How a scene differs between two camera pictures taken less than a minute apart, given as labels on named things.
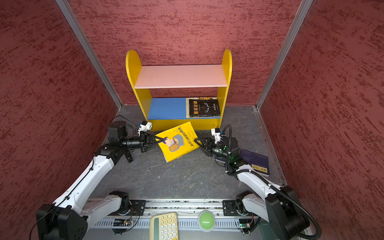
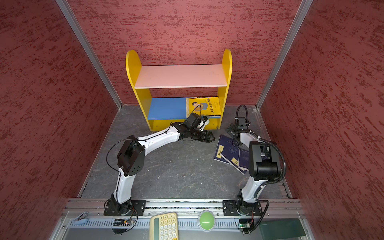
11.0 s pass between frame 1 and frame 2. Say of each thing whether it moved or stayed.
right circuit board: stayed
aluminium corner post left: stayed
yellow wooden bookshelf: stayed
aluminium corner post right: stayed
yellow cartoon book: moved
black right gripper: moved
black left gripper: moved
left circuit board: stayed
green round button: stayed
